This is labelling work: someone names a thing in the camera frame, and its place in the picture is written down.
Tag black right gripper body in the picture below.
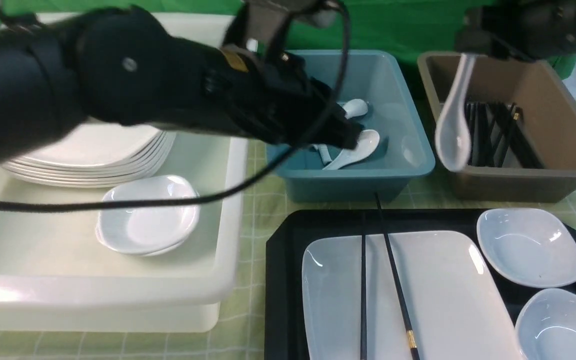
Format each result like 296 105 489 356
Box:
455 0 576 63

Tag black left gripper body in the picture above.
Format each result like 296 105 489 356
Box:
206 48 362 150

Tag white ceramic spoon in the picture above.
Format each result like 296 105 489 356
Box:
434 54 476 173

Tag small white bowl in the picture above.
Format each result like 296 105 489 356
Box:
515 288 576 360
476 208 576 289

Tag black chopstick gold band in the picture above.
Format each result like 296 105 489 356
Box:
374 193 421 360

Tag white rectangular rice plate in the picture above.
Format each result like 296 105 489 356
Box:
301 230 524 360

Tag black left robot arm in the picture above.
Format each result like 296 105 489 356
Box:
0 0 362 164

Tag white spoon in bin left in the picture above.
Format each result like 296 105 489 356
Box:
312 145 332 166

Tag white spoon in bin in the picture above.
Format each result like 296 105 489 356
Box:
322 129 381 171
312 145 332 166
342 98 369 119

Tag white spoon in bin upper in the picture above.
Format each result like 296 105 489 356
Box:
342 98 369 119

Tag green backdrop cloth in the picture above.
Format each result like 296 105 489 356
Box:
4 0 576 97

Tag black chopsticks bundle in bin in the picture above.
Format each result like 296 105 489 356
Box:
464 101 545 169

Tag white spoon in bin lower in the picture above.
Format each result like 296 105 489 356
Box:
322 129 381 171

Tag brown plastic bin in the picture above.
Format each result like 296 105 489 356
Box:
416 51 576 203

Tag teal plastic bin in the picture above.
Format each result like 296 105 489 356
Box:
275 50 435 203

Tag stacked small white bowls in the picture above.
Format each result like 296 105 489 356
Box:
95 175 201 256

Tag stack of white square plates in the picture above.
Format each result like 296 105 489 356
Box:
2 124 176 188

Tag green checkered tablecloth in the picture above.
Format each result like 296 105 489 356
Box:
0 97 576 360

